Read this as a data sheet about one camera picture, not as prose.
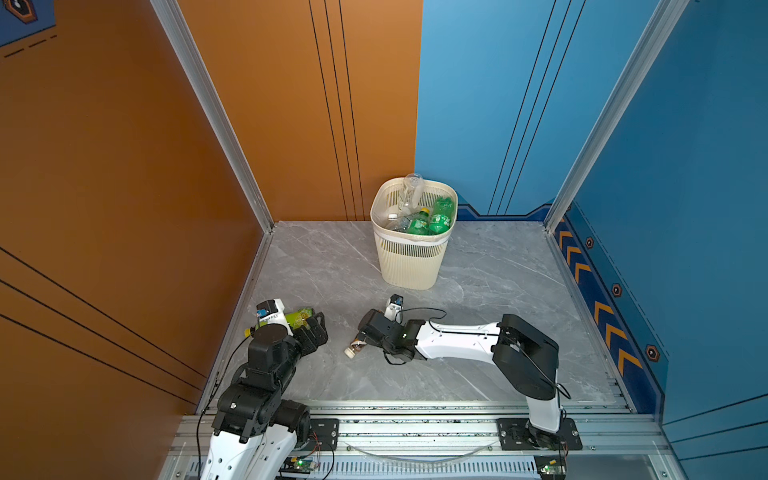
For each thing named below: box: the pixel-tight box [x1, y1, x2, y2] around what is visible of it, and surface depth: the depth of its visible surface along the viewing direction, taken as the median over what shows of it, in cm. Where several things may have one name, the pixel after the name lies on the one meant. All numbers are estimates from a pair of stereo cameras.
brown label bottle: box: [344, 340, 367, 359], surface depth 87 cm
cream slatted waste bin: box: [370, 178, 458, 291], surface depth 91 cm
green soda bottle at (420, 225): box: [407, 207, 431, 235], surface depth 89 cm
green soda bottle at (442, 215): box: [429, 196, 455, 235], surface depth 87 cm
